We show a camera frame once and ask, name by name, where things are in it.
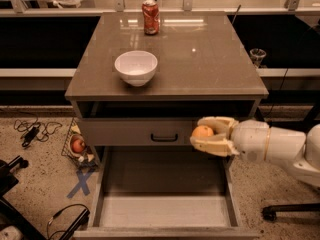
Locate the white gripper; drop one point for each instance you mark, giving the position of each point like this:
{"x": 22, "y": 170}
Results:
{"x": 250, "y": 140}

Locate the orange fruit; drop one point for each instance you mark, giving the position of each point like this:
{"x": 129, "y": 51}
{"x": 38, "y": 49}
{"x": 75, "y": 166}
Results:
{"x": 202, "y": 131}

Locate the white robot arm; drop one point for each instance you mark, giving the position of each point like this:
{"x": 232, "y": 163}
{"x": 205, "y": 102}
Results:
{"x": 297, "y": 153}

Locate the grey drawer cabinet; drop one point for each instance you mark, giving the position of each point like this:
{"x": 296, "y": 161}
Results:
{"x": 203, "y": 70}

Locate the open middle drawer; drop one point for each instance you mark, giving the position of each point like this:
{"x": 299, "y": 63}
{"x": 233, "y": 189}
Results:
{"x": 164, "y": 193}

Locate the clear glass cup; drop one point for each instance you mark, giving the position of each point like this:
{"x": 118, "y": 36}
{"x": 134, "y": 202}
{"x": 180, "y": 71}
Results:
{"x": 257, "y": 55}

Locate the black office chair base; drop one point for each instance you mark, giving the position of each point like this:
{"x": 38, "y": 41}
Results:
{"x": 269, "y": 213}

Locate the white ceramic bowl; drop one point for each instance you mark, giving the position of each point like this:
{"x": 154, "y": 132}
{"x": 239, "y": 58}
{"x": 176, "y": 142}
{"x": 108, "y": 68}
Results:
{"x": 136, "y": 68}

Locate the red apple in basket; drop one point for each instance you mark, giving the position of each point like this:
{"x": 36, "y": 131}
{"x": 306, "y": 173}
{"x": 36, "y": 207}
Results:
{"x": 78, "y": 146}

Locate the blue tape cross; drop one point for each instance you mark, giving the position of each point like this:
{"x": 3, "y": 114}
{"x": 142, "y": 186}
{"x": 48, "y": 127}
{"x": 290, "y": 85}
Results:
{"x": 82, "y": 184}

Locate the red soda can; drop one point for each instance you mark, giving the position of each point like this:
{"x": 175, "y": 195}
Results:
{"x": 150, "y": 12}

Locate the black equipment bottom left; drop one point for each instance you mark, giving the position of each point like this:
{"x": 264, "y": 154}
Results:
{"x": 35, "y": 218}

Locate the black drawer handle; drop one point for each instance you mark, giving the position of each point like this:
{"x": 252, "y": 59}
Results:
{"x": 155, "y": 138}

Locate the wire basket on floor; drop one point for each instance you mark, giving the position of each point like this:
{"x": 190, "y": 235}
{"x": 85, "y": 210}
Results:
{"x": 86, "y": 159}

